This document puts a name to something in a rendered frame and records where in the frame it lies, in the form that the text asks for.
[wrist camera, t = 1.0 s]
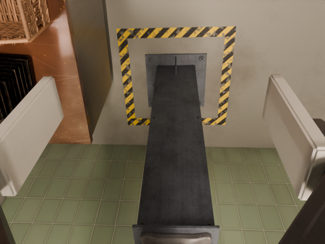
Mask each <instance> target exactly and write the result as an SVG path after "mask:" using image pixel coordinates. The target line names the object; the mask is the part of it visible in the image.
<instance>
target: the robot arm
mask: <svg viewBox="0 0 325 244"><path fill-rule="evenodd" d="M63 117H64V115H63V111H62V107H61V103H60V99H59V94H58V90H57V86H56V83H55V79H54V78H53V77H52V76H44V77H42V79H41V80H40V81H39V82H38V83H37V84H36V85H35V86H34V87H33V89H32V90H31V91H30V92H29V93H28V94H27V95H26V96H25V97H24V99H23V100H22V101H21V102H20V103H19V104H18V105H17V106H16V107H15V108H14V110H13V111H12V112H11V113H10V114H9V115H8V116H7V117H6V118H5V119H2V120H0V192H1V194H2V196H16V194H17V193H18V192H19V190H20V188H21V187H22V185H23V183H24V182H25V180H26V178H27V177H28V175H29V174H30V172H31V170H32V169H33V167H34V165H35V164H36V162H37V160H38V159H39V157H40V155H41V154H42V152H43V151H44V149H45V147H46V146H47V144H48V142H49V141H50V139H51V137H52V136H53V134H54V132H55V131H56V129H57V127H58V126H59V124H60V122H61V121H62V119H63ZM262 117H263V119H264V122H265V124H266V126H267V129H268V131H269V133H270V136H271V138H272V140H273V142H274V145H275V147H276V149H277V152H278V154H279V156H280V158H281V161H282V163H283V165H284V168H285V170H286V172H287V175H288V177H289V179H290V181H291V184H292V186H293V188H294V191H295V193H296V195H297V198H299V199H300V200H306V202H305V204H304V205H303V207H302V208H301V210H300V211H299V213H298V214H297V216H296V217H295V219H294V220H293V222H292V223H291V225H290V226H289V228H288V229H287V231H286V232H285V234H284V235H283V237H282V238H281V240H280V241H279V243H278V244H325V121H324V120H322V119H312V118H311V116H310V115H309V113H308V112H307V111H306V109H305V108H304V106H303V105H302V104H301V102H300V100H299V99H298V98H297V96H296V95H295V93H294V92H293V90H292V89H291V87H290V86H289V85H288V83H287V82H286V80H285V79H284V77H283V76H282V75H281V74H272V75H271V76H269V81H268V86H267V91H266V98H265V104H264V109H263V114H262ZM140 241H141V243H142V244H211V242H212V237H211V234H210V233H207V232H202V233H197V234H181V233H153V232H148V231H145V232H142V233H141V234H140ZM0 244H16V243H15V240H14V238H13V235H12V232H11V230H10V227H9V225H8V222H7V220H6V217H5V215H4V212H3V209H2V207H1V204H0Z"/></svg>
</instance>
